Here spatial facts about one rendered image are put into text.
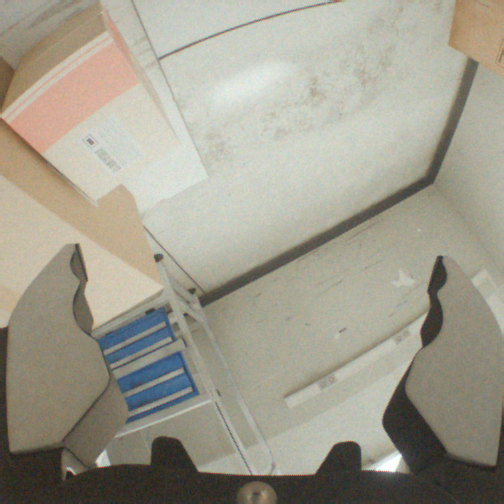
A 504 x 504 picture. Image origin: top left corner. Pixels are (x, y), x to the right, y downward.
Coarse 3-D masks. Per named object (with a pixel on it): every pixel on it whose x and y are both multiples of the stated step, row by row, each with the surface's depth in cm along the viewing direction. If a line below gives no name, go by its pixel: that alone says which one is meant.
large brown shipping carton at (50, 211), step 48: (0, 96) 23; (0, 144) 21; (0, 192) 21; (48, 192) 27; (0, 240) 25; (48, 240) 29; (96, 240) 33; (144, 240) 50; (0, 288) 30; (96, 288) 39; (144, 288) 45
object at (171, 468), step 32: (160, 448) 5; (352, 448) 5; (64, 480) 4; (96, 480) 4; (128, 480) 4; (160, 480) 4; (192, 480) 4; (224, 480) 4; (256, 480) 4; (288, 480) 4; (320, 480) 4; (352, 480) 4; (384, 480) 4; (416, 480) 4
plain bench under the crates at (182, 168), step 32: (0, 0) 19; (32, 0) 22; (64, 0) 24; (96, 0) 26; (128, 0) 29; (0, 32) 23; (32, 32) 25; (128, 32) 32; (160, 64) 39; (160, 96) 43; (160, 160) 53; (192, 160) 57; (160, 192) 59
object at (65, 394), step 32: (64, 256) 9; (32, 288) 8; (64, 288) 8; (32, 320) 7; (64, 320) 7; (32, 352) 6; (64, 352) 6; (96, 352) 6; (32, 384) 5; (64, 384) 6; (96, 384) 6; (32, 416) 5; (64, 416) 5; (96, 416) 5; (32, 448) 4; (96, 448) 5
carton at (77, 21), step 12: (84, 12) 26; (96, 12) 24; (72, 24) 25; (48, 36) 26; (60, 36) 24; (120, 36) 28; (36, 48) 26; (48, 48) 23; (24, 60) 25; (132, 60) 30; (144, 72) 36; (156, 96) 35
